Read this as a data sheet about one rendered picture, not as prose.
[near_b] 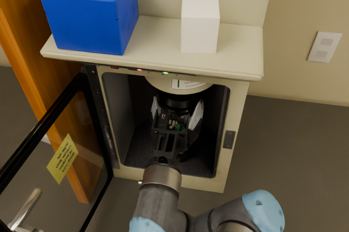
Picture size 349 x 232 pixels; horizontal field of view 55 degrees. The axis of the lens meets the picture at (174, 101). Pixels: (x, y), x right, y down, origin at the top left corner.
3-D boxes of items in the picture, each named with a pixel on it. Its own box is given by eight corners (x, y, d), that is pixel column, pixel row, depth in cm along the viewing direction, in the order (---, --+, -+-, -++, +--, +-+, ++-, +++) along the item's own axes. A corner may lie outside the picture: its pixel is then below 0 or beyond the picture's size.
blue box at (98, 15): (80, 11, 55) (67, -43, 48) (139, 16, 54) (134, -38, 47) (56, 49, 48) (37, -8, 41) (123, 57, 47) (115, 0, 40)
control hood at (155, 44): (79, 53, 63) (66, 7, 56) (253, 72, 59) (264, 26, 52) (55, 97, 55) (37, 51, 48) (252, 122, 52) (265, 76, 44)
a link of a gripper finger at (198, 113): (214, 92, 74) (192, 119, 69) (212, 108, 79) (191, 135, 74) (202, 86, 75) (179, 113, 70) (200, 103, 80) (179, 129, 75)
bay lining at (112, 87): (141, 99, 108) (130, 3, 82) (221, 109, 105) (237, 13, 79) (121, 164, 92) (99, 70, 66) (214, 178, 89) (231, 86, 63)
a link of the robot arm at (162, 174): (178, 204, 65) (138, 197, 66) (182, 182, 68) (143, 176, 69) (179, 186, 59) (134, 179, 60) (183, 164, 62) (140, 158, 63)
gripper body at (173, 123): (191, 110, 68) (183, 161, 61) (190, 134, 75) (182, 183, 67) (155, 106, 69) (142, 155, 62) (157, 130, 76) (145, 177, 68)
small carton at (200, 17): (181, 31, 51) (182, -4, 47) (214, 32, 51) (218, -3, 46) (180, 52, 48) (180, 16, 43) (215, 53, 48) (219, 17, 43)
